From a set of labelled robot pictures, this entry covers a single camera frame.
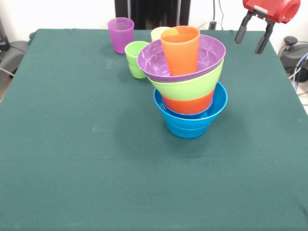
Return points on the dark green tablecloth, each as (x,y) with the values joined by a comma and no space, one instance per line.
(96,156)

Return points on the orange bowl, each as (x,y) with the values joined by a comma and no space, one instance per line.
(187,106)

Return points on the black floor stand base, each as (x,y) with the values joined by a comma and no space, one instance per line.
(292,51)
(16,51)

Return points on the large light blue bowl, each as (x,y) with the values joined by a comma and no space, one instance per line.
(220,101)

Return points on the orange cup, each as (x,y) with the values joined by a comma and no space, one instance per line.
(181,55)

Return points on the green cup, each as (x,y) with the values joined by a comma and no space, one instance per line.
(132,62)

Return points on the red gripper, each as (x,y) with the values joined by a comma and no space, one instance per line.
(276,9)

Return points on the large purple bowl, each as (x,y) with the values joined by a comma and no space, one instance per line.
(154,62)

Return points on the black pedestal column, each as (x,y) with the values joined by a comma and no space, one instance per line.
(144,12)

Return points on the purple cup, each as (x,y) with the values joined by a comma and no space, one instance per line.
(120,36)

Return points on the yellow cup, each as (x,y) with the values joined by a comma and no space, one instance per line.
(158,32)

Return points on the small light blue bowl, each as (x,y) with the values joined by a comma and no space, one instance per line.
(186,132)

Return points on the large green bowl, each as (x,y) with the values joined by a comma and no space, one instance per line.
(183,89)

